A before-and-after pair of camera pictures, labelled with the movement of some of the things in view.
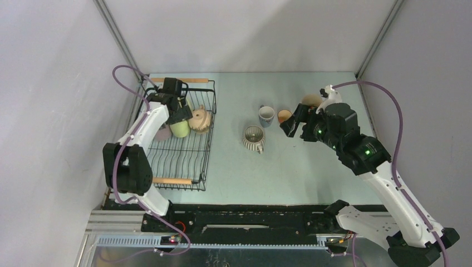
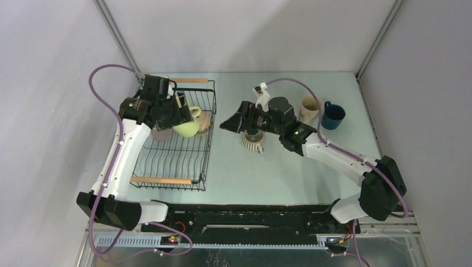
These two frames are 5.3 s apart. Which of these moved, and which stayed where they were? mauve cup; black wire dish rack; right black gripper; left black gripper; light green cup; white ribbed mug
Moved: right black gripper; light green cup
Stayed: white ribbed mug; left black gripper; black wire dish rack; mauve cup
